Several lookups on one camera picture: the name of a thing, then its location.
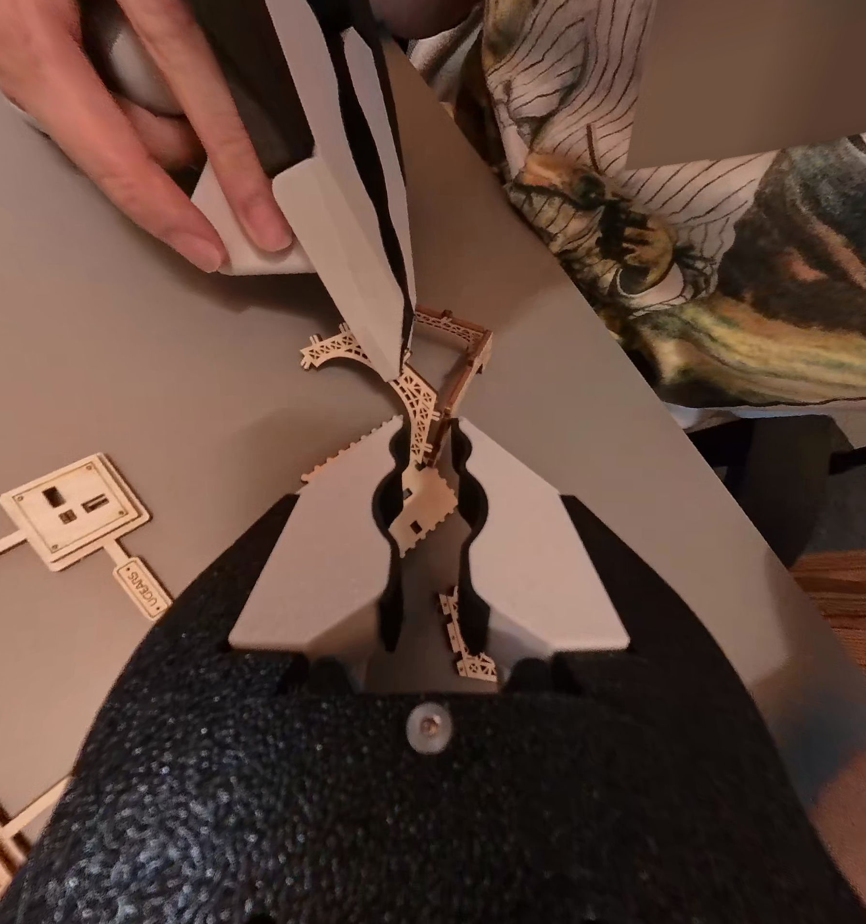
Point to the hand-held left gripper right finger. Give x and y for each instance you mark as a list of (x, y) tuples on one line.
[(548, 570)]

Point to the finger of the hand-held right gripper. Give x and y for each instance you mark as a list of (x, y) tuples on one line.
[(339, 238), (389, 180)]

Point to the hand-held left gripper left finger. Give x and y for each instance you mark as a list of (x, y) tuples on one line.
[(310, 570)]

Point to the scalloped wooden square plate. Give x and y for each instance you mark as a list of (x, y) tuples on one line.
[(425, 505)]

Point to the person's right hand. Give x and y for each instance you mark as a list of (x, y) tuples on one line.
[(57, 86)]

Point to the striped printed shirt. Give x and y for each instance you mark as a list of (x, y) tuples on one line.
[(765, 289)]

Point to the wooden base frame with squares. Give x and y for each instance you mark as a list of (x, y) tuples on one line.
[(72, 512)]

